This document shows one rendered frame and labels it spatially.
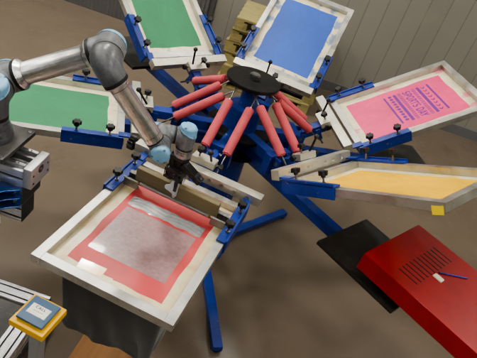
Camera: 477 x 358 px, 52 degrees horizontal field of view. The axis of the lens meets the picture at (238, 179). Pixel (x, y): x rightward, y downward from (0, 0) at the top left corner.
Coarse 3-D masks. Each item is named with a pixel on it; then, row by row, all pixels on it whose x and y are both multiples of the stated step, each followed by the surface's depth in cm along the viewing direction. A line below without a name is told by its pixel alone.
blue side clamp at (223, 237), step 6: (246, 210) 228; (234, 216) 224; (240, 216) 225; (240, 222) 224; (234, 228) 216; (222, 234) 212; (228, 234) 213; (234, 234) 223; (216, 240) 209; (222, 240) 209; (228, 240) 209; (222, 252) 211
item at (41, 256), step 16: (112, 192) 217; (208, 192) 234; (96, 208) 207; (224, 208) 234; (64, 224) 193; (80, 224) 199; (48, 240) 185; (64, 240) 191; (32, 256) 178; (48, 256) 179; (208, 256) 201; (64, 272) 176; (80, 272) 177; (96, 288) 174; (112, 288) 175; (192, 288) 185; (128, 304) 172; (144, 304) 174; (176, 304) 177; (160, 320) 171; (176, 320) 172
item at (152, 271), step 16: (176, 208) 224; (160, 224) 213; (208, 224) 222; (160, 240) 206; (176, 240) 208; (192, 240) 211; (144, 256) 196; (160, 256) 198; (176, 256) 201; (192, 256) 203; (128, 272) 188; (144, 272) 190; (160, 272) 192; (176, 272) 194; (144, 288) 183; (160, 288) 185
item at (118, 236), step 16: (144, 192) 227; (128, 208) 216; (112, 224) 205; (128, 224) 208; (144, 224) 210; (96, 240) 196; (112, 240) 198; (128, 240) 201; (144, 240) 203; (80, 256) 187; (96, 256) 189; (112, 256) 191; (128, 256) 194; (112, 272) 185
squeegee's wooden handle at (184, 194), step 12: (144, 168) 219; (144, 180) 221; (156, 180) 218; (168, 180) 217; (168, 192) 219; (180, 192) 217; (192, 192) 215; (192, 204) 218; (204, 204) 216; (216, 204) 214
